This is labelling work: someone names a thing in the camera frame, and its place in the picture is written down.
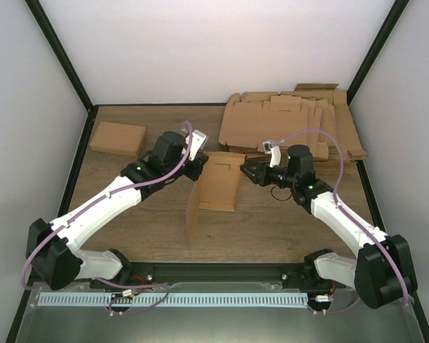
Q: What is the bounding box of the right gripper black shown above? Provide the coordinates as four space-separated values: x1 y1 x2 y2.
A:
241 161 297 189

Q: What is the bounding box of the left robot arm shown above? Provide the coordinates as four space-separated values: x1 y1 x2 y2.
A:
22 130 209 290

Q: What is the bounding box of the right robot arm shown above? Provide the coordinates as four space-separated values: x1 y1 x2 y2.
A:
240 142 418 309

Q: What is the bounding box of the folded brown cardboard box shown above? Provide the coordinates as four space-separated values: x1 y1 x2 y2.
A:
89 121 147 156

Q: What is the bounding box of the stack of flat cardboard sheets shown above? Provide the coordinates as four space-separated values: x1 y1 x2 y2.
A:
218 84 367 161

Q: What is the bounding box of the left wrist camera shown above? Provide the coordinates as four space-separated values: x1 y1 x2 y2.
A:
186 129 208 161

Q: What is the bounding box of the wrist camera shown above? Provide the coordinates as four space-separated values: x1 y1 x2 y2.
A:
186 129 208 161
262 140 282 168

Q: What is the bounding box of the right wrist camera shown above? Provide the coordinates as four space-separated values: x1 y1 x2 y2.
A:
262 140 282 168

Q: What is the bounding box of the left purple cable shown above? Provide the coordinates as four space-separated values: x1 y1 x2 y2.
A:
20 120 194 318

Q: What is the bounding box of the purple cable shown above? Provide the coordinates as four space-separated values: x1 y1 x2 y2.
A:
20 120 194 318
275 128 410 317

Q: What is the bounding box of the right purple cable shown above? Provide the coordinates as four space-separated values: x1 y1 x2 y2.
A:
275 128 410 317

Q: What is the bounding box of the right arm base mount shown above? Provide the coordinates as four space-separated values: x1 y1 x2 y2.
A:
280 257 344 292

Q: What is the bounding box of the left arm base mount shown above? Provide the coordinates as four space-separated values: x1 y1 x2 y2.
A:
89 249 153 291

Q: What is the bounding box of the black aluminium frame rail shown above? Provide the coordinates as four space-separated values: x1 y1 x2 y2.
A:
31 261 408 291

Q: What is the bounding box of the light blue slotted cable duct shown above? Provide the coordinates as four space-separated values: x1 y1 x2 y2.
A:
36 292 308 308

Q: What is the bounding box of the left black corner post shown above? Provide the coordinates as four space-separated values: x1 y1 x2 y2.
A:
24 0 94 111

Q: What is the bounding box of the black corner post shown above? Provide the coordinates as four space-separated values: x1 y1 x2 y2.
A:
24 0 94 111
347 0 410 105

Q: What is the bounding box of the right black corner post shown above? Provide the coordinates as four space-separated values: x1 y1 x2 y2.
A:
347 0 410 105

